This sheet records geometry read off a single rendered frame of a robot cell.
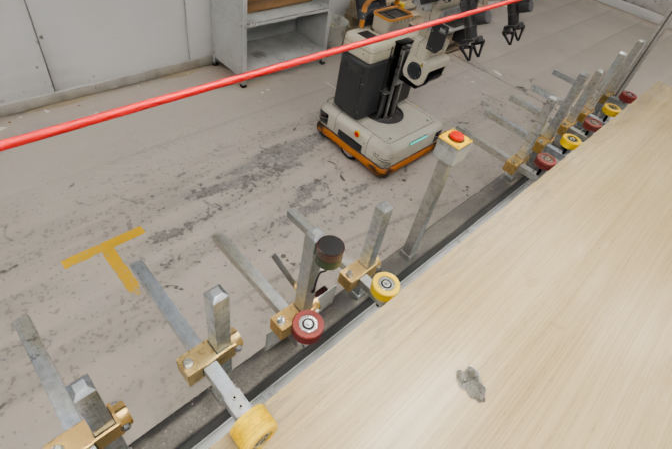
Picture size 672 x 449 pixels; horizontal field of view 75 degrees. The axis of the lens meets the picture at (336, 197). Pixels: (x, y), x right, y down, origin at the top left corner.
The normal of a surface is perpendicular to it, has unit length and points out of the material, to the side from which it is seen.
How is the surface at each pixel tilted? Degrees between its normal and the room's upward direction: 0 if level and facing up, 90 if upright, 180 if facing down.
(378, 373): 0
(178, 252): 0
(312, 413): 0
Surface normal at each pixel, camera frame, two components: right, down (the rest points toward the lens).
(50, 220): 0.14, -0.72
